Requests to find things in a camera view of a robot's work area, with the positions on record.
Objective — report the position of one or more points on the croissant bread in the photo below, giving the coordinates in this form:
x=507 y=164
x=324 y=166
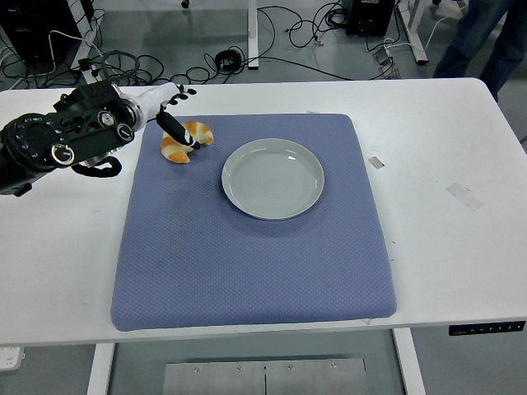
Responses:
x=201 y=131

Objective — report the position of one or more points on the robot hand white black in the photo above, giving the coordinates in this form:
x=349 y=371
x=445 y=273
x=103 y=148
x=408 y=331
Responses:
x=158 y=98

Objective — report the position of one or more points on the black table control panel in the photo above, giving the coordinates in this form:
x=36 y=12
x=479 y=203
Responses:
x=486 y=328

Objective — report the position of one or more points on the small clear tape piece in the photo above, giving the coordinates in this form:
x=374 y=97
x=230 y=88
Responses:
x=376 y=162

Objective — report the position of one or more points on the blue quilted mat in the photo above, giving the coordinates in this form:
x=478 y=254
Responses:
x=230 y=271

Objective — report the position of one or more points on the large clear tape piece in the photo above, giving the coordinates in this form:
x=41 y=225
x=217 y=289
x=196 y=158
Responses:
x=465 y=196

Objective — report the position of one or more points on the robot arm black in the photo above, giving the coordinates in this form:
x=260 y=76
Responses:
x=37 y=144

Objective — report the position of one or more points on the white wall power socket strip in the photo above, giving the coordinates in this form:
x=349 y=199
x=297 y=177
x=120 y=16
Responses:
x=10 y=358

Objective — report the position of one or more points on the white table leg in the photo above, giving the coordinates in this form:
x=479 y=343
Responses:
x=409 y=366
x=101 y=370

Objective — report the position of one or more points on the white desk frame leg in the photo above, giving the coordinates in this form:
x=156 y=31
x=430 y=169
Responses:
x=252 y=33
x=84 y=29
x=413 y=33

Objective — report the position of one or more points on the large black computer case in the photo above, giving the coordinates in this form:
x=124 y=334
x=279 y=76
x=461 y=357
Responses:
x=37 y=29

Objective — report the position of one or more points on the person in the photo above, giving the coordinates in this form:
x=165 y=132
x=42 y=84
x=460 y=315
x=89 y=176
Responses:
x=473 y=41

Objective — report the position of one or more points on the small black computer case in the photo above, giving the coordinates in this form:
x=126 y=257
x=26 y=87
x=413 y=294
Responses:
x=370 y=16

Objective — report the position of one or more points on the grey round plate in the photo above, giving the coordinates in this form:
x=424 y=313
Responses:
x=273 y=179

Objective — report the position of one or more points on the grey floor pedal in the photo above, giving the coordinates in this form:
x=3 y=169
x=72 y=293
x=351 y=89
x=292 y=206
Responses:
x=382 y=56
x=390 y=71

